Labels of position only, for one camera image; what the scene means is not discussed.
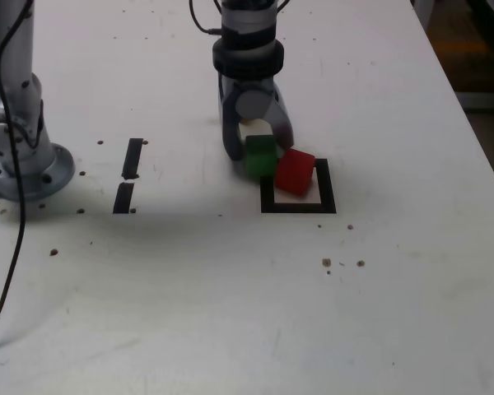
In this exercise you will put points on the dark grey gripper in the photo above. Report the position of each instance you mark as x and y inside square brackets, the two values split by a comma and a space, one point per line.
[251, 82]

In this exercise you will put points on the green cube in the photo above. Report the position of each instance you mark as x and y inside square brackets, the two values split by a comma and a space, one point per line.
[259, 158]

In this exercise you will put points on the red cube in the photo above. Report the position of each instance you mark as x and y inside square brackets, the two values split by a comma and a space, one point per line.
[294, 170]

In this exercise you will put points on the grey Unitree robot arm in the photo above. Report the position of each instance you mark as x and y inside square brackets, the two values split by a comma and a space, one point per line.
[16, 82]

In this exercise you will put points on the black tape square outline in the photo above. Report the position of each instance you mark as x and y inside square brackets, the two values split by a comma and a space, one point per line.
[327, 189]

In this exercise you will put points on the black tape strip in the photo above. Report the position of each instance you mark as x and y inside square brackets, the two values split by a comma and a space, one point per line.
[132, 158]

